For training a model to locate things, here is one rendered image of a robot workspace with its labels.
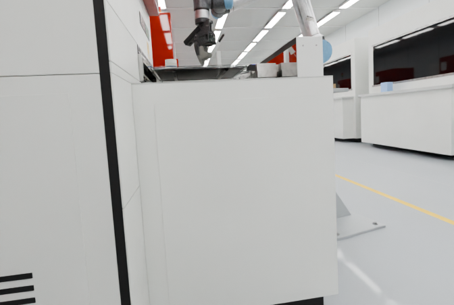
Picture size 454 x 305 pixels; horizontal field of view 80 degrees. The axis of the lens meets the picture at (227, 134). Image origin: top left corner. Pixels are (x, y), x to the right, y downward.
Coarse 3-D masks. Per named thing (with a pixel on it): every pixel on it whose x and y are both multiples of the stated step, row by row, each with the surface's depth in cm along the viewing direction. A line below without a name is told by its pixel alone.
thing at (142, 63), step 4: (140, 56) 93; (140, 60) 94; (144, 60) 99; (140, 64) 94; (144, 64) 101; (148, 64) 110; (140, 68) 94; (148, 68) 110; (140, 72) 94; (140, 76) 94; (144, 76) 96; (152, 76) 133; (140, 80) 94; (144, 80) 96; (148, 80) 106; (156, 80) 137
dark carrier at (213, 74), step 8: (160, 72) 108; (168, 72) 109; (176, 72) 110; (184, 72) 111; (192, 72) 112; (200, 72) 114; (208, 72) 115; (216, 72) 116; (232, 72) 119; (168, 80) 134
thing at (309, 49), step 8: (296, 40) 90; (304, 40) 91; (312, 40) 91; (320, 40) 92; (304, 48) 91; (312, 48) 91; (320, 48) 92; (304, 56) 91; (312, 56) 92; (320, 56) 92; (304, 64) 91; (312, 64) 92; (320, 64) 92; (304, 72) 92; (312, 72) 92; (320, 72) 92
